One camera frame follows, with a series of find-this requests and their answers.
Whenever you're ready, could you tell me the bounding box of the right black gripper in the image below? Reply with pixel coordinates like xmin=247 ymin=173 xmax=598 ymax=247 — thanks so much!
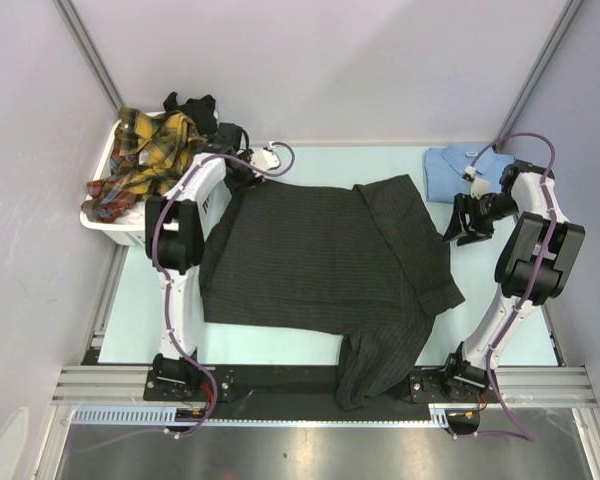
xmin=441 ymin=192 xmax=519 ymax=246

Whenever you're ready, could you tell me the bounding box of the dark pinstriped long sleeve shirt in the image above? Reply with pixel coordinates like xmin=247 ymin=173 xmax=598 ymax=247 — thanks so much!
xmin=199 ymin=175 xmax=464 ymax=410

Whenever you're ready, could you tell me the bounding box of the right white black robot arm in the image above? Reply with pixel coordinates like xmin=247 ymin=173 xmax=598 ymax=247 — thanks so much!
xmin=441 ymin=160 xmax=585 ymax=401

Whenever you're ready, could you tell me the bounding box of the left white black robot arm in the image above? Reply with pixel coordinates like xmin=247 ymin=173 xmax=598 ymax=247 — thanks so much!
xmin=143 ymin=123 xmax=252 ymax=401

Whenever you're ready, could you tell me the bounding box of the folded light blue shirt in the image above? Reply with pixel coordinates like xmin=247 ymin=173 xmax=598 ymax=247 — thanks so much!
xmin=423 ymin=143 xmax=514 ymax=204

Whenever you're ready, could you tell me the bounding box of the black garment in basket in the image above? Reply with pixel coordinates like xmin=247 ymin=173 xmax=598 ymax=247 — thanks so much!
xmin=163 ymin=92 xmax=218 ymax=136

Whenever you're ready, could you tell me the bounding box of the yellow plaid flannel shirt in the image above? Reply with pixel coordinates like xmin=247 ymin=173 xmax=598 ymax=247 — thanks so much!
xmin=81 ymin=107 xmax=210 ymax=224

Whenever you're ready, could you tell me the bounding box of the white garment in basket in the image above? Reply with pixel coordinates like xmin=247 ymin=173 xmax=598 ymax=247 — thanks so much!
xmin=115 ymin=202 xmax=145 ymax=227

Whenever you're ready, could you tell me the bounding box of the white plastic laundry basket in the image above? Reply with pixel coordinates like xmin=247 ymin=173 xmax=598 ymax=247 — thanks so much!
xmin=79 ymin=110 xmax=220 ymax=248

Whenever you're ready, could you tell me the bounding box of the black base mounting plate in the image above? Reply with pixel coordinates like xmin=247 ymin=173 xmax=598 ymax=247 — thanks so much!
xmin=82 ymin=352 xmax=504 ymax=435

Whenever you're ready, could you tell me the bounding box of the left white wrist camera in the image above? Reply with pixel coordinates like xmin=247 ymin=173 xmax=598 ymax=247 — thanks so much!
xmin=250 ymin=144 xmax=281 ymax=172

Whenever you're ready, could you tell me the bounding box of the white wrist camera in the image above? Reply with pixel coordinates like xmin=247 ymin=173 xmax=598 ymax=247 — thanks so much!
xmin=462 ymin=165 xmax=490 ymax=200
xmin=250 ymin=144 xmax=281 ymax=172

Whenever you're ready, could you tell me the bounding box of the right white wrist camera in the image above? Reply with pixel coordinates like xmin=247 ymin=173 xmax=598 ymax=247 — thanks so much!
xmin=462 ymin=165 xmax=490 ymax=200

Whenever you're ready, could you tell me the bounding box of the right aluminium corner post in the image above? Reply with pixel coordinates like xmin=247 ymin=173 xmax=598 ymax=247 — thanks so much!
xmin=496 ymin=0 xmax=586 ymax=138

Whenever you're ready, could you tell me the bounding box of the aluminium corner post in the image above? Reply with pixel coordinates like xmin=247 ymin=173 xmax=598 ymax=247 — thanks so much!
xmin=496 ymin=0 xmax=586 ymax=138
xmin=53 ymin=0 xmax=124 ymax=114

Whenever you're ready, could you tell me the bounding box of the left aluminium corner post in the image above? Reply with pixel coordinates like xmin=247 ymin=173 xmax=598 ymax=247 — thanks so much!
xmin=53 ymin=0 xmax=124 ymax=114

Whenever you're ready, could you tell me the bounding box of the aluminium frame rail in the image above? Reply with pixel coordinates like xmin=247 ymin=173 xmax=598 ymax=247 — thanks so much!
xmin=52 ymin=365 xmax=597 ymax=408

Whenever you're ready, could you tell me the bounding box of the light blue slotted cable duct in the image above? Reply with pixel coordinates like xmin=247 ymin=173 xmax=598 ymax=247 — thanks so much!
xmin=72 ymin=406 xmax=448 ymax=429

